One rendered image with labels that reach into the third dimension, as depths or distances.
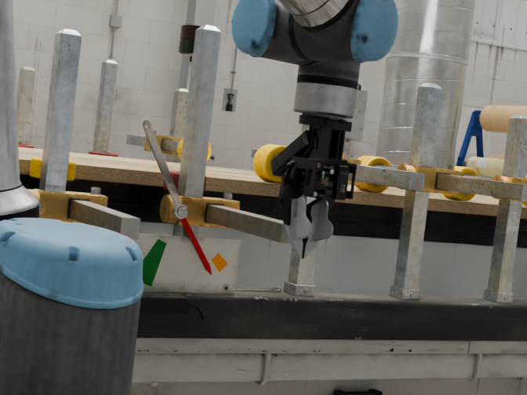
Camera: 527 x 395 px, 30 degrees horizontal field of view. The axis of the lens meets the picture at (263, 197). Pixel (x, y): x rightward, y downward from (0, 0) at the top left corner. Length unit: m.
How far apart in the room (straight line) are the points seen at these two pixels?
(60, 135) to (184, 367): 0.49
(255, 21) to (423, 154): 0.75
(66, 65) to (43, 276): 0.79
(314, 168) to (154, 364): 0.57
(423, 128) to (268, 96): 7.94
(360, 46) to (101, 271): 0.48
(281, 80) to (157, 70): 1.33
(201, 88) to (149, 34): 7.66
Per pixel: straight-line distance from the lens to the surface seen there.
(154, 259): 1.72
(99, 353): 0.93
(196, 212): 1.74
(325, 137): 1.42
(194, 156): 1.74
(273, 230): 1.53
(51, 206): 1.65
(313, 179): 1.40
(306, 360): 1.94
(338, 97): 1.42
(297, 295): 1.86
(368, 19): 1.23
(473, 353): 2.19
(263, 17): 1.32
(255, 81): 9.83
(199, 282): 1.76
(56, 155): 1.65
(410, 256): 2.00
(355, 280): 2.20
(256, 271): 2.07
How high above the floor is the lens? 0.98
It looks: 3 degrees down
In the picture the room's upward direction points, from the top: 7 degrees clockwise
